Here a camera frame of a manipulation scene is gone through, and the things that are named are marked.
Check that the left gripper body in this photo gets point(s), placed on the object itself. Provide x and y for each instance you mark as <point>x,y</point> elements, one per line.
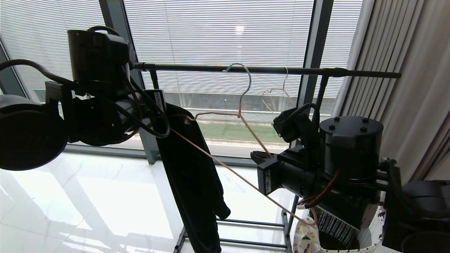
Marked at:
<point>147,112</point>

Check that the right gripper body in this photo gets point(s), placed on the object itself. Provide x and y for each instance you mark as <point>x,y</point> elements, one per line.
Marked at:
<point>295,175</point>

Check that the pink clothes hanger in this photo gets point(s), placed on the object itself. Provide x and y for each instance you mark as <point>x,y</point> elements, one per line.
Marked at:
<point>269,106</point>
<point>228,169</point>

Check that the black garment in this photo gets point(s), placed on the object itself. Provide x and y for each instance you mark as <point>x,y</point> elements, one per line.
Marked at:
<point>190,175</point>

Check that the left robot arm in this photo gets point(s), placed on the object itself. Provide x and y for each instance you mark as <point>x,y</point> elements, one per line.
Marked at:
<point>31,133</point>

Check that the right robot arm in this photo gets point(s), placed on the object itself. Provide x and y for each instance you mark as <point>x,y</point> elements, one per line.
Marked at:
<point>351,147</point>

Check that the black clothes rack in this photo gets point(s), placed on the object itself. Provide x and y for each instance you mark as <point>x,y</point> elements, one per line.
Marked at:
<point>197,67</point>

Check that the white laundry basket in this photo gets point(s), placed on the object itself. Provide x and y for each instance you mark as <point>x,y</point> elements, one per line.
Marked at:
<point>337,228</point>

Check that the cream printed garment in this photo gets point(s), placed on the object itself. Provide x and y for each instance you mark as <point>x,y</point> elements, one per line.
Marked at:
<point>306,235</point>

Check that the window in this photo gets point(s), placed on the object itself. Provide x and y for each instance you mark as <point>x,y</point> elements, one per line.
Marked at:
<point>112,14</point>

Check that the beige curtain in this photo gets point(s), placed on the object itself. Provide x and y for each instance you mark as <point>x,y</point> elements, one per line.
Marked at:
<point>404,42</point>

